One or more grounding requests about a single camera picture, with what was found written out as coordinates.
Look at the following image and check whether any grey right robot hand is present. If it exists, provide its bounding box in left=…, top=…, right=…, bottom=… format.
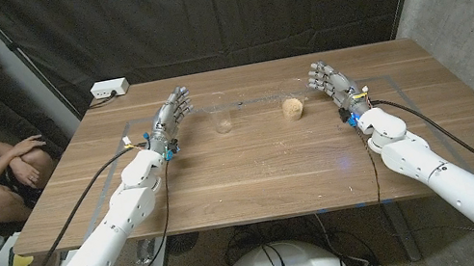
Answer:
left=303, top=52, right=375, bottom=125

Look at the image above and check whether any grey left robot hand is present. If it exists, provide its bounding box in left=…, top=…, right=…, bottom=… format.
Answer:
left=139, top=84, right=202, bottom=157

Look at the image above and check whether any sugar-filled clear plastic cup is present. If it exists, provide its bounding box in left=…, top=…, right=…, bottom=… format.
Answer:
left=276, top=78, right=310, bottom=124

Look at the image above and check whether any white power strip box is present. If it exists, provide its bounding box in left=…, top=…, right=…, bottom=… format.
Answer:
left=89, top=76, right=132, bottom=102

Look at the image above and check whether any black floor fan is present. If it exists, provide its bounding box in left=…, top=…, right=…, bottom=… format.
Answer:
left=165, top=229, right=204, bottom=258

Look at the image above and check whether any black backdrop curtain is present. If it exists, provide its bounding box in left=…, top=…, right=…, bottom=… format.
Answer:
left=0, top=0, right=438, bottom=110

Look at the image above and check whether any yellow and black floor object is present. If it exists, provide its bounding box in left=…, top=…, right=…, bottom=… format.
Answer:
left=3, top=242, right=37, bottom=266

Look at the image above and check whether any black power strip cable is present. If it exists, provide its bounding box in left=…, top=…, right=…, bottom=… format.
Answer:
left=86, top=90, right=120, bottom=110

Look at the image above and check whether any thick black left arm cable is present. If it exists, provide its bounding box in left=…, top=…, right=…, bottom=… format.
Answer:
left=2, top=141, right=171, bottom=266

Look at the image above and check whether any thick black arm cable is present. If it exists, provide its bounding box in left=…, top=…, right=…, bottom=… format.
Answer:
left=2, top=141, right=171, bottom=266
left=368, top=82, right=474, bottom=229

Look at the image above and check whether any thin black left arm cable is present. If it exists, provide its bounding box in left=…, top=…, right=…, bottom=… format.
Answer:
left=42, top=157, right=189, bottom=266

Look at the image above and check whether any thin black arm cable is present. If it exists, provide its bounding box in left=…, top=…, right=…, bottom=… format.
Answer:
left=42, top=157, right=189, bottom=266
left=352, top=103, right=474, bottom=266

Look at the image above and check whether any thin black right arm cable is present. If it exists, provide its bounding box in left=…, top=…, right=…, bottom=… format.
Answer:
left=352, top=103, right=474, bottom=266

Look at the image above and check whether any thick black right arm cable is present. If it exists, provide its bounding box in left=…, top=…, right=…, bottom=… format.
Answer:
left=368, top=82, right=474, bottom=229

